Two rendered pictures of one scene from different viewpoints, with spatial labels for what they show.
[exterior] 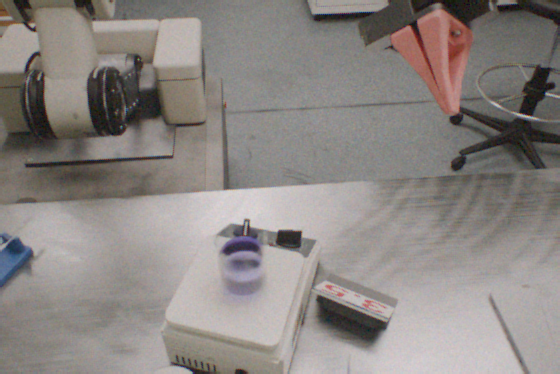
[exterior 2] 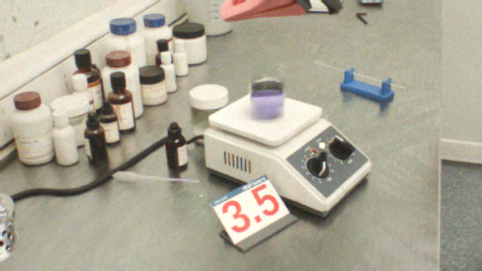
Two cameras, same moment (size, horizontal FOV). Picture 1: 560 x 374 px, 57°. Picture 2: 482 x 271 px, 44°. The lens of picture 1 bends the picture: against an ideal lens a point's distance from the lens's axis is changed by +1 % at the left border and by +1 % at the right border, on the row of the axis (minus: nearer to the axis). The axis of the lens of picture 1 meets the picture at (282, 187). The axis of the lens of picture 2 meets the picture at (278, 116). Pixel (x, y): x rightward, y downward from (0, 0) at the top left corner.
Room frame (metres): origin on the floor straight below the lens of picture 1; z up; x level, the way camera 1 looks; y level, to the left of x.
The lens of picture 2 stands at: (0.59, -0.64, 1.20)
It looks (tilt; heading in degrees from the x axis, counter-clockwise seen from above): 26 degrees down; 110
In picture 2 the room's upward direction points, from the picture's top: straight up
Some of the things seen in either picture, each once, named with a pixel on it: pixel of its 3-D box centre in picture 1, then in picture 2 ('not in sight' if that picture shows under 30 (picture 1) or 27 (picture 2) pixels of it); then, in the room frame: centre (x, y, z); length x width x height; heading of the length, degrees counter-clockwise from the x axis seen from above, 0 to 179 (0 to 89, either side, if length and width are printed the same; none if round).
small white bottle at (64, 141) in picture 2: not in sight; (63, 136); (0.04, -0.04, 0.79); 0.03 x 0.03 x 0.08
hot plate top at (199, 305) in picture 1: (238, 287); (265, 116); (0.33, 0.05, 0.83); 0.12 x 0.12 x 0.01; 75
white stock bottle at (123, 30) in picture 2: not in sight; (126, 55); (-0.02, 0.23, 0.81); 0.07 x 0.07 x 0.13
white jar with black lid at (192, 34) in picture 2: not in sight; (189, 43); (0.02, 0.40, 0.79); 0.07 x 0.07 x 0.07
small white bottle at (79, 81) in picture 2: not in sight; (83, 101); (0.00, 0.07, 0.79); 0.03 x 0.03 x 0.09
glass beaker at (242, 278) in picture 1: (244, 257); (267, 91); (0.33, 0.04, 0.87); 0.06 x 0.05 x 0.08; 131
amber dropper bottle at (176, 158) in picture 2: not in sight; (175, 143); (0.20, 0.01, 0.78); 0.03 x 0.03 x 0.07
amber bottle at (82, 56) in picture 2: not in sight; (87, 81); (-0.03, 0.12, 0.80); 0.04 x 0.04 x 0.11
